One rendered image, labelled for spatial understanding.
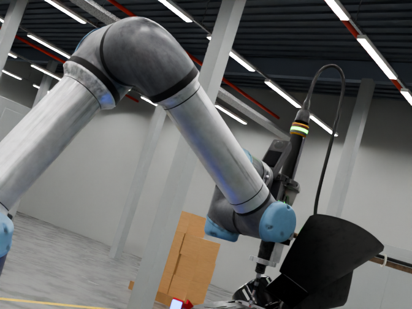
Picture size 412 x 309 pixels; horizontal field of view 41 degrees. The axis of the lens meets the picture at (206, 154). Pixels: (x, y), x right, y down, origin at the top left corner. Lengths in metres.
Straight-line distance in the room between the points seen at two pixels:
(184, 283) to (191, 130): 8.67
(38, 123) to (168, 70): 0.23
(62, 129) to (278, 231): 0.42
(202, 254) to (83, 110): 8.67
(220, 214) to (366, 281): 7.69
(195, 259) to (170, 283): 0.62
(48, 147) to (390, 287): 7.90
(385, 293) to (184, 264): 3.30
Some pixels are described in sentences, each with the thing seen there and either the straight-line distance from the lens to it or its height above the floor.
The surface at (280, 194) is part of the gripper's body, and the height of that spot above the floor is 1.47.
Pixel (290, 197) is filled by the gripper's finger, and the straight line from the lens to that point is 1.39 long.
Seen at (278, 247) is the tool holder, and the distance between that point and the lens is 1.40.
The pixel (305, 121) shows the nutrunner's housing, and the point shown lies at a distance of 1.43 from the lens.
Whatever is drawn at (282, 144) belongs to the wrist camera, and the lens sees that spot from 1.33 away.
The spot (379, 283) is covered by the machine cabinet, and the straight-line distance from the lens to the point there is 8.69.
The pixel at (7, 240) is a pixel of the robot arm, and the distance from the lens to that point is 0.81.
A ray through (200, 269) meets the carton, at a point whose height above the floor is 0.72.
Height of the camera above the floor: 1.33
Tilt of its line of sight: 8 degrees up
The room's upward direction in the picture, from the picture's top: 17 degrees clockwise
